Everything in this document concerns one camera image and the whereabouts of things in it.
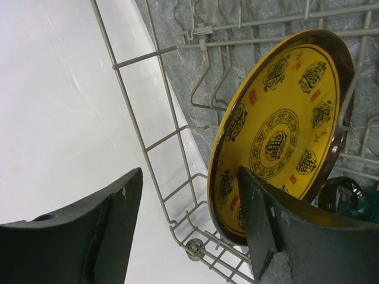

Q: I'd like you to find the grey wire dish rack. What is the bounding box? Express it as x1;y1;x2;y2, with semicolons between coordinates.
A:
91;1;378;283

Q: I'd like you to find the dark green glass cup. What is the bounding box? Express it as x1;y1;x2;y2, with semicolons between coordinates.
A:
317;176;378;224

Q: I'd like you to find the yellow patterned plate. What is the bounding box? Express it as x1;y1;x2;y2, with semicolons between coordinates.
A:
207;29;354;246

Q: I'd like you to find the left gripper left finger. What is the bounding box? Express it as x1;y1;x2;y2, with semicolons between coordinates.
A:
1;168;143;283

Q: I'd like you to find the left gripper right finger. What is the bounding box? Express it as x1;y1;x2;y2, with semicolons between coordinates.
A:
237;166;378;283

